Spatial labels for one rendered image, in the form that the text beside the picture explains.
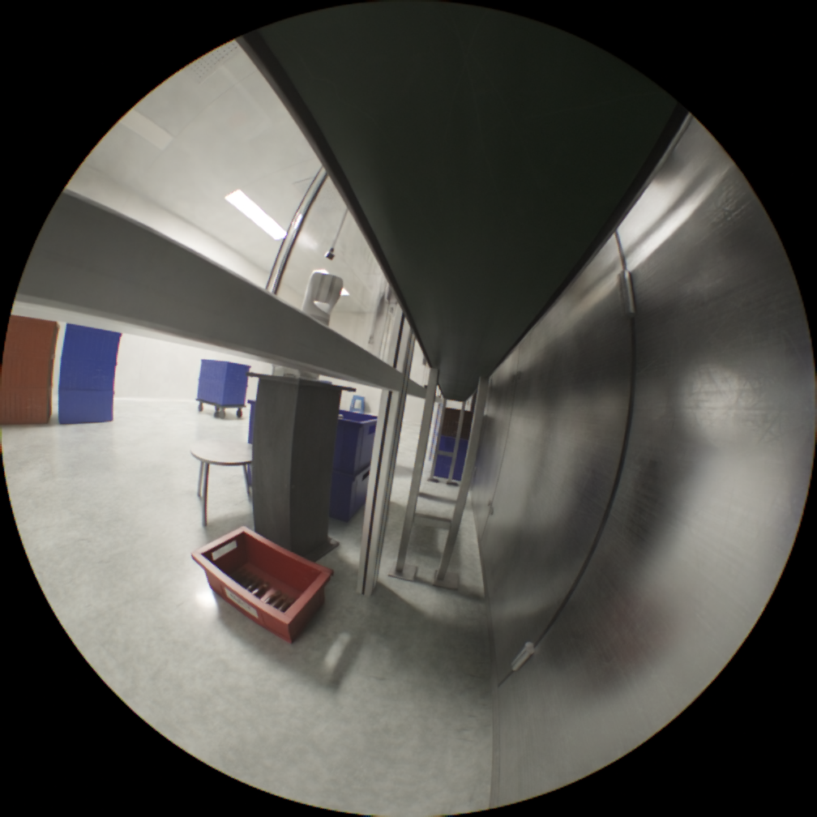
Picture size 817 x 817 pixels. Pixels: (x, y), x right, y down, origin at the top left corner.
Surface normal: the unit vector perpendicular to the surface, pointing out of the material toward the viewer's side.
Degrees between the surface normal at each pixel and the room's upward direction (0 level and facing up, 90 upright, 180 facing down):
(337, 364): 90
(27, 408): 90
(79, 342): 90
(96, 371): 90
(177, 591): 0
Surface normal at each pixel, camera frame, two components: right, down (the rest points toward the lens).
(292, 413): -0.35, -0.02
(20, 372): 0.96, 0.16
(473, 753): 0.16, -0.99
